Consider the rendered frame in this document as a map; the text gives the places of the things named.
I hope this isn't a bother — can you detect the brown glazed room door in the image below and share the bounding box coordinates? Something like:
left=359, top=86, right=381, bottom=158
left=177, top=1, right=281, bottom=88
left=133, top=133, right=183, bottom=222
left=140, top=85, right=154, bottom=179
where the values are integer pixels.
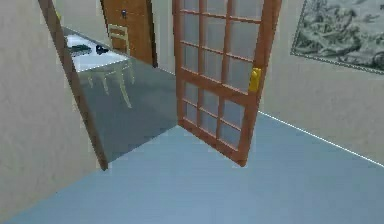
left=172, top=0, right=283, bottom=168

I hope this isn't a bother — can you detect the brown wooden room door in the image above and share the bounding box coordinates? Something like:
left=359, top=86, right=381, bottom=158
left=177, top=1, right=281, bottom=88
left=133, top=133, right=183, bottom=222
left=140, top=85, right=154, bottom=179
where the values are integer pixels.
left=100, top=0, right=159, bottom=68

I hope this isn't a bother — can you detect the cream wooden chair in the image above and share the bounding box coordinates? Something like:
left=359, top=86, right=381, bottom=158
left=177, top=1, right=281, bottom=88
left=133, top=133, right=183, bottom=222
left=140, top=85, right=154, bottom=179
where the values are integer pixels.
left=107, top=23, right=131, bottom=56

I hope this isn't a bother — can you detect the white table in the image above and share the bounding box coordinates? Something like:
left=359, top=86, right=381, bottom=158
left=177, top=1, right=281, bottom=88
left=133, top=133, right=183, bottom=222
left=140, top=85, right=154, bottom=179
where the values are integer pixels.
left=65, top=34, right=136, bottom=109

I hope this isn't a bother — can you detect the small black object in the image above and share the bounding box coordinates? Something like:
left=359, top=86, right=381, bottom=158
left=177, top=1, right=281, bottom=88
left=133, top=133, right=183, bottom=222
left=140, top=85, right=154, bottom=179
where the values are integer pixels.
left=95, top=44, right=110, bottom=56

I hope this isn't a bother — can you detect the dark flat object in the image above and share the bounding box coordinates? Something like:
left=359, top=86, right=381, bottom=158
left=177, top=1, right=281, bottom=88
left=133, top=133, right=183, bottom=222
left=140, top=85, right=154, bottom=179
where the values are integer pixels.
left=68, top=44, right=92, bottom=57

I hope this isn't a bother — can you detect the yellow door handle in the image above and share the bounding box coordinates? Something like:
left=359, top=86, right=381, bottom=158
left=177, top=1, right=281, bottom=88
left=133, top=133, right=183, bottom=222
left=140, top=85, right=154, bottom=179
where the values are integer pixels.
left=248, top=67, right=262, bottom=93

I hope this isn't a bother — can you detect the grey framed wall picture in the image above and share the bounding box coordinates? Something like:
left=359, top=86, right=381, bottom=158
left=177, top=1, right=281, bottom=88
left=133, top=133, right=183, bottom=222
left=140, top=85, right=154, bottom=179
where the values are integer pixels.
left=290, top=0, right=384, bottom=76

